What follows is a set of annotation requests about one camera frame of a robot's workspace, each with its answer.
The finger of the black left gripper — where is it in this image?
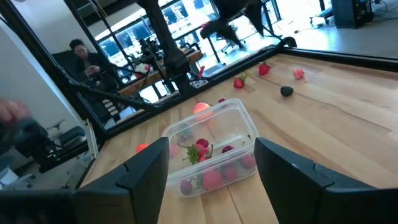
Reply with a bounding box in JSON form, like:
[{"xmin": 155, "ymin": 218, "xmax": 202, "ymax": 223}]
[
  {"xmin": 217, "ymin": 14, "xmax": 248, "ymax": 50},
  {"xmin": 245, "ymin": 6, "xmax": 265, "ymax": 37}
]

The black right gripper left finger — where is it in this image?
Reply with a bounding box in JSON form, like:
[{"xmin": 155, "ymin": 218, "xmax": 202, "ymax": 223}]
[{"xmin": 76, "ymin": 137, "xmax": 170, "ymax": 224}]

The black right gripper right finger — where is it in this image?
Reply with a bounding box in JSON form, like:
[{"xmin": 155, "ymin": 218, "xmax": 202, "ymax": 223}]
[{"xmin": 254, "ymin": 138, "xmax": 374, "ymax": 224}]

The red toy strawberry with leaves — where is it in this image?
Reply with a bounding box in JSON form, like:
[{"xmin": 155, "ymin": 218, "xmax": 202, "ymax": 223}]
[
  {"xmin": 233, "ymin": 73, "xmax": 248, "ymax": 90},
  {"xmin": 258, "ymin": 61, "xmax": 271, "ymax": 77},
  {"xmin": 176, "ymin": 142, "xmax": 215, "ymax": 166}
]

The black toy blackberry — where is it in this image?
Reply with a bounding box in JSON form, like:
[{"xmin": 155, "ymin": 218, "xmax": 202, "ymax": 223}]
[{"xmin": 280, "ymin": 85, "xmax": 294, "ymax": 98}]

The pale orange toy peach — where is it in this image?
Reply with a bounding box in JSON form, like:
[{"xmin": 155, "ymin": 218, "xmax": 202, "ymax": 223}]
[{"xmin": 192, "ymin": 101, "xmax": 214, "ymax": 121}]

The clear plastic tupperware container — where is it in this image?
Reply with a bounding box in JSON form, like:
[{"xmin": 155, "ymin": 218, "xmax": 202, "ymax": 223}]
[{"xmin": 161, "ymin": 98, "xmax": 259, "ymax": 198}]

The black computer tower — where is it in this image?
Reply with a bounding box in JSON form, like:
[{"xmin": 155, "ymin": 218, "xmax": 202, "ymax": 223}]
[{"xmin": 330, "ymin": 0, "xmax": 374, "ymax": 29}]

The wooden desk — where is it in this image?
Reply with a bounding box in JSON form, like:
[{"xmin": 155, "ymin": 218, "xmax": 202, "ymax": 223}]
[{"xmin": 118, "ymin": 49, "xmax": 205, "ymax": 96}]

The black device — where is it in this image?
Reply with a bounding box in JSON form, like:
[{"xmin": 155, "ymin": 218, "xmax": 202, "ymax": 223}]
[{"xmin": 12, "ymin": 118, "xmax": 90, "ymax": 174}]

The person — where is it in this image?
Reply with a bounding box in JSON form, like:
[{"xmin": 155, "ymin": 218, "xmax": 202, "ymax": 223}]
[{"xmin": 51, "ymin": 39, "xmax": 118, "ymax": 91}]

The person's hand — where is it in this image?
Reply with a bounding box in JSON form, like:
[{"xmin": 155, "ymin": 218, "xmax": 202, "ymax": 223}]
[{"xmin": 0, "ymin": 98, "xmax": 32, "ymax": 124}]

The black arched frame clamp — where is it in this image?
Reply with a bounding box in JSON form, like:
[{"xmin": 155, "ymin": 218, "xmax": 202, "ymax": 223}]
[{"xmin": 277, "ymin": 36, "xmax": 298, "ymax": 49}]

